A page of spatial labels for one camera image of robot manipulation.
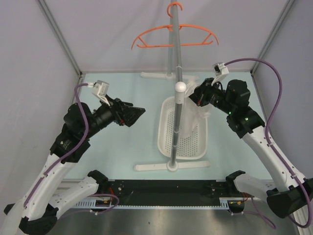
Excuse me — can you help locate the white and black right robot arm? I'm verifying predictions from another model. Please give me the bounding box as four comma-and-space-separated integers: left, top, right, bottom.
188, 78, 313, 218

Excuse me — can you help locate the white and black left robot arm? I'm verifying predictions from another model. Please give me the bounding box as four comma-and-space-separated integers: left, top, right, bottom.
0, 98, 145, 235

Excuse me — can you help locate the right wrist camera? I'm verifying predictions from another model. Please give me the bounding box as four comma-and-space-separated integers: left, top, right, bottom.
212, 63, 229, 84

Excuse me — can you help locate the white tank top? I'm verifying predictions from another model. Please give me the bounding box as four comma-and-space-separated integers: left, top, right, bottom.
180, 76, 211, 138

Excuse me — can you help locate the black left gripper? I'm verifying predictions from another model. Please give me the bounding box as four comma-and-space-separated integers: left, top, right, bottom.
82, 94, 145, 139

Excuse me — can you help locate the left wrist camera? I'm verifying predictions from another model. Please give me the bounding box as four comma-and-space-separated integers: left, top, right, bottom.
87, 80, 110, 105

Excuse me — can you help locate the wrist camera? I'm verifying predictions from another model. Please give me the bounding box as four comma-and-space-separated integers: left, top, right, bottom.
212, 63, 229, 84
87, 80, 110, 105

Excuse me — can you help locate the orange plastic hanger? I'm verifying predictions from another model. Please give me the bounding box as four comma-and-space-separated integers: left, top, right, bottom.
131, 1, 220, 50

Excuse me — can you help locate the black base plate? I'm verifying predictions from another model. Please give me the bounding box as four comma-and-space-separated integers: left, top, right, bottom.
100, 180, 243, 207

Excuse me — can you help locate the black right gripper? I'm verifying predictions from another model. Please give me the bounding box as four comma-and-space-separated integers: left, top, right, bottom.
184, 78, 234, 115

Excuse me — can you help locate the white slotted cable duct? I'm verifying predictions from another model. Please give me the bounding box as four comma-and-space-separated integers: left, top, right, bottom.
75, 197, 245, 210

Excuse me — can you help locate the white perforated plastic basket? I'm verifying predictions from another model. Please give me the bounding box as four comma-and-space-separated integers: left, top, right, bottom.
157, 96, 208, 160

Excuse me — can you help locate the grey clothes rack with white feet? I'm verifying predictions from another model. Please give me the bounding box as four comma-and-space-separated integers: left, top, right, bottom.
134, 9, 211, 172

